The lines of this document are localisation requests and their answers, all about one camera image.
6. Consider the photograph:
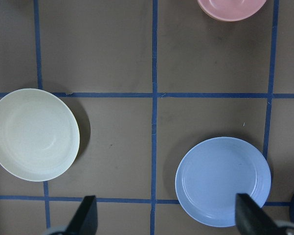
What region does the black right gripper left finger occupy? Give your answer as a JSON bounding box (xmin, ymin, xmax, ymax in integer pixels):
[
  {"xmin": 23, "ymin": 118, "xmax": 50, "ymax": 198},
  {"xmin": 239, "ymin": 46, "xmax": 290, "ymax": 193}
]
[{"xmin": 66, "ymin": 195, "xmax": 98, "ymax": 235}]

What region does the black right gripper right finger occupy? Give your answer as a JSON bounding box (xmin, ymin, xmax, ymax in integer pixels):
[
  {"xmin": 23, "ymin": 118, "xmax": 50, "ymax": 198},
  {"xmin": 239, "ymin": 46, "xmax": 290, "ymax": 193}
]
[{"xmin": 235, "ymin": 193, "xmax": 279, "ymax": 235}]

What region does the cream white plate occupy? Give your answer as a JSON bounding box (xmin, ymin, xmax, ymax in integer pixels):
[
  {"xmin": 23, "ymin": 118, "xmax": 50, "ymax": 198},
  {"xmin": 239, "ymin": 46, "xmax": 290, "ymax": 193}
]
[{"xmin": 0, "ymin": 89, "xmax": 80, "ymax": 182}]

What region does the pink bowl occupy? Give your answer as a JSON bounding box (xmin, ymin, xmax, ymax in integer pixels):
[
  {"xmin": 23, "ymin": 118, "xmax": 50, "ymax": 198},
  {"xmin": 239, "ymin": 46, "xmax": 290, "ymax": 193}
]
[{"xmin": 197, "ymin": 0, "xmax": 266, "ymax": 22}]

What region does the blue plate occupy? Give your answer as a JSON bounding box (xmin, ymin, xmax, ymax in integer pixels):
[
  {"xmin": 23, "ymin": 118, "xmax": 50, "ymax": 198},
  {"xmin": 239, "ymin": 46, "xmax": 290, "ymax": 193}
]
[{"xmin": 175, "ymin": 137, "xmax": 271, "ymax": 228}]

